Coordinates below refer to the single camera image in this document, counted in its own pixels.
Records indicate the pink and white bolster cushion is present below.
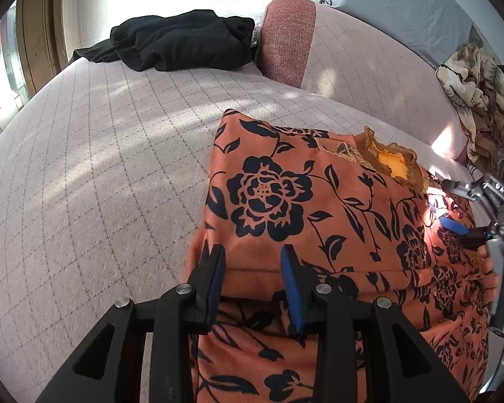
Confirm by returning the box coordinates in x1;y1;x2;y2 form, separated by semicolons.
255;0;467;161

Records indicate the person's right hand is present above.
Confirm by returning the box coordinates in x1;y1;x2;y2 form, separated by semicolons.
476;243;504;316

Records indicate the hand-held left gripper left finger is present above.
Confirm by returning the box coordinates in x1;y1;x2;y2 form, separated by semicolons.
36;244;227;403

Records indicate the orange black floral garment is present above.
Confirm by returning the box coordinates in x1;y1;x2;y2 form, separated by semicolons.
187;109;504;403

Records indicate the grey blanket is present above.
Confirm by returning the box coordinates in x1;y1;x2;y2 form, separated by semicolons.
318;0;485;70

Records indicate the pink quilted bed cover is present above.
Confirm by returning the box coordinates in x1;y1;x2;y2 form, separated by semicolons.
0;56;479;403

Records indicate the beige floral cloth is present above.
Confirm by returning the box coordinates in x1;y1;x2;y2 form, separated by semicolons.
436;43;504;174

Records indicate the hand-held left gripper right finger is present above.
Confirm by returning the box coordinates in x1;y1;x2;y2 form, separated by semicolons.
279;244;472;403

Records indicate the wooden window frame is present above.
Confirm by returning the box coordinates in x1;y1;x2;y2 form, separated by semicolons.
13;0;70;98

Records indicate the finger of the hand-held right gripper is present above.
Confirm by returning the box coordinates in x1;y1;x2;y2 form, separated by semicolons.
440;215;495;250
441;178;486;203

